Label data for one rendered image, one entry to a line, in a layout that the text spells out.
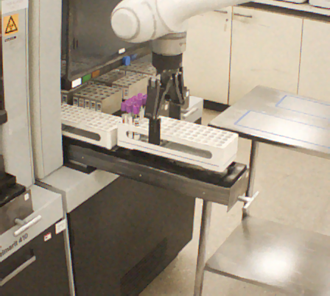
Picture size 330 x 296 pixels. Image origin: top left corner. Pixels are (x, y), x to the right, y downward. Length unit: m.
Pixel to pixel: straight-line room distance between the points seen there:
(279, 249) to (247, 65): 2.00
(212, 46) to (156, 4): 2.75
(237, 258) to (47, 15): 1.11
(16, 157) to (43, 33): 0.32
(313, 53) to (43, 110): 2.48
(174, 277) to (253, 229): 0.41
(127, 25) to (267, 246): 1.19
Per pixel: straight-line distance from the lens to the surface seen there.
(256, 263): 1.99
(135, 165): 1.46
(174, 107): 1.49
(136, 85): 1.83
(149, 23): 1.15
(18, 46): 1.34
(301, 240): 2.15
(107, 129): 1.52
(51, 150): 1.53
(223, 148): 1.35
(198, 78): 4.01
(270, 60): 3.77
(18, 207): 1.33
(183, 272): 2.38
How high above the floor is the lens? 1.46
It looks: 23 degrees down
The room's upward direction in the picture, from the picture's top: 2 degrees clockwise
